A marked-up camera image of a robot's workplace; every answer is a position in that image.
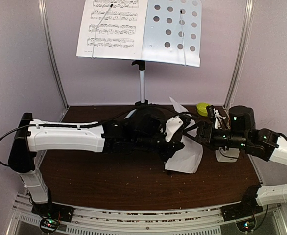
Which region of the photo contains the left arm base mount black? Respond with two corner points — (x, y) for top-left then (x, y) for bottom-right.
(31, 203), (74, 222)

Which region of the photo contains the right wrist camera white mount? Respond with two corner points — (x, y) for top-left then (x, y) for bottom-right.
(206, 105), (227, 129)

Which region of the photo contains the green bowl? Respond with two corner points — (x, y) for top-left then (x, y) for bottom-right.
(196, 102), (214, 117)

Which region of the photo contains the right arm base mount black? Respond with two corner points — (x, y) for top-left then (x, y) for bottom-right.
(220, 202), (263, 222)

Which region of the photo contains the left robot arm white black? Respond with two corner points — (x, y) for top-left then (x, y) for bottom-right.
(5, 108), (191, 217)

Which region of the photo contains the aluminium front rail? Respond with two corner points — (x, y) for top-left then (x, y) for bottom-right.
(4, 194), (287, 235)

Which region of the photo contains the light blue music stand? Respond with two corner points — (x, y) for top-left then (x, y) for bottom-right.
(131, 0), (202, 104)

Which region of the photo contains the aluminium corner post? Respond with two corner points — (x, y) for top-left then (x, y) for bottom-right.
(38, 0), (70, 113)
(224, 0), (255, 110)

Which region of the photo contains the aluminium corner post right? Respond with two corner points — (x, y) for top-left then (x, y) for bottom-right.
(224, 0), (255, 110)

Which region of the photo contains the white metronome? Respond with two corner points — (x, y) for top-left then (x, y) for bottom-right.
(215, 147), (240, 163)

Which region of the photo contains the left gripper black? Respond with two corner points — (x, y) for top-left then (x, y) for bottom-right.
(133, 130), (185, 162)

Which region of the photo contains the aluminium corner post left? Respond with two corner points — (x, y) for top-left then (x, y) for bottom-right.
(38, 0), (70, 113)

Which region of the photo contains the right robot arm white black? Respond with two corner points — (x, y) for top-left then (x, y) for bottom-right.
(183, 105), (287, 216)

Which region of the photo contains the sheet music page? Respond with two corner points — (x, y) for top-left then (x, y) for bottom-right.
(76, 0), (148, 60)
(165, 97), (203, 174)

